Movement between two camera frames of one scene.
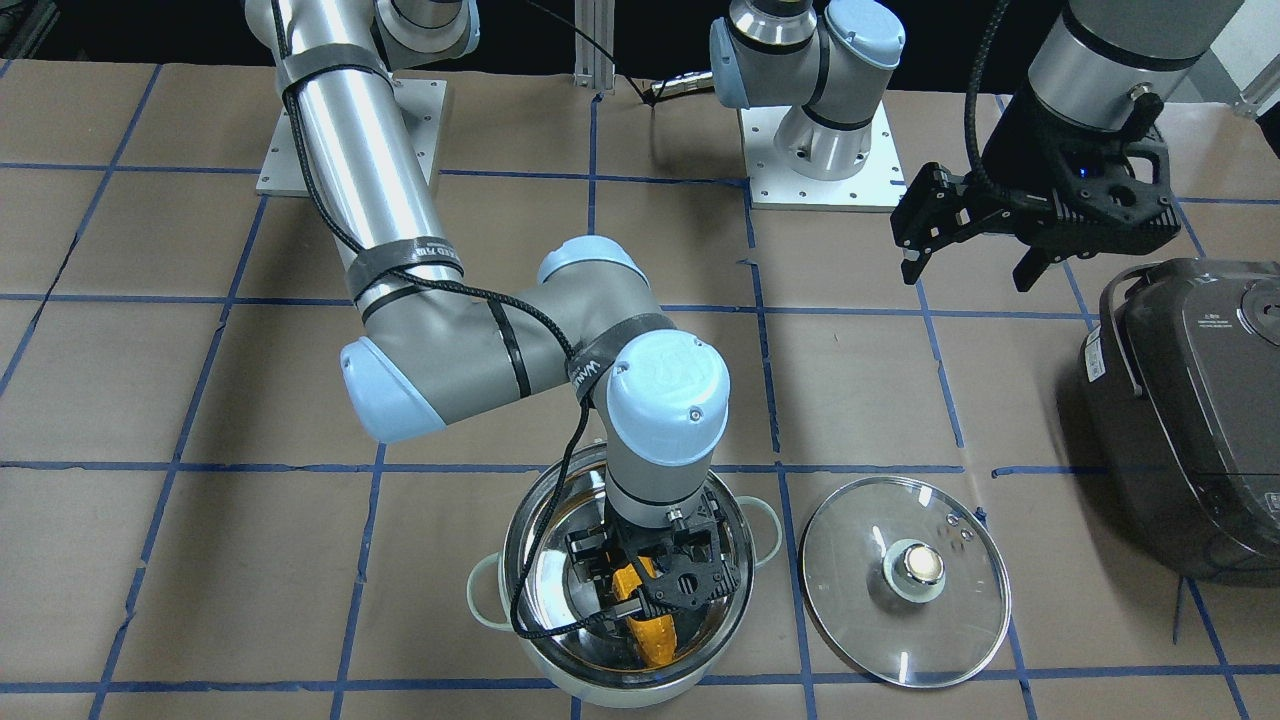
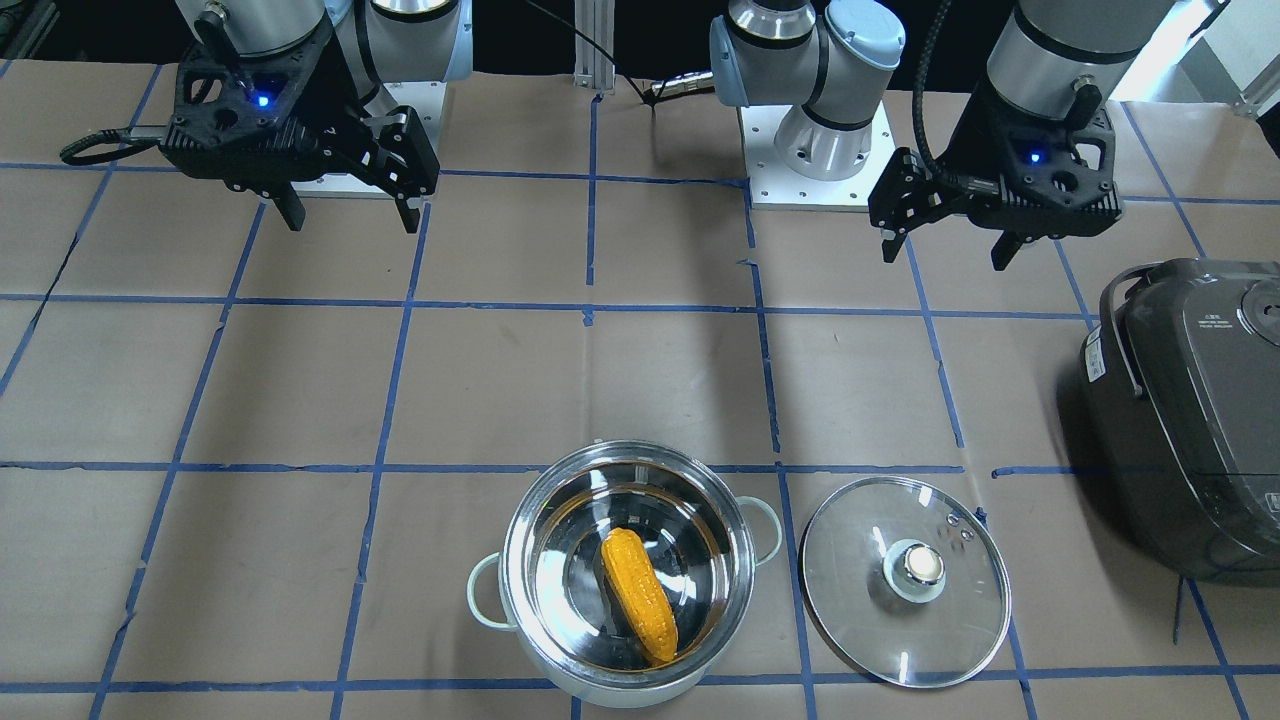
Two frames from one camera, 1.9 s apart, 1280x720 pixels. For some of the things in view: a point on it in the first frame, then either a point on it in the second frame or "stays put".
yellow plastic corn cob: [656, 639] stays put
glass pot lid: [908, 580] stays put
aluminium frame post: [596, 19] stays put
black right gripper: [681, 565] → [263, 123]
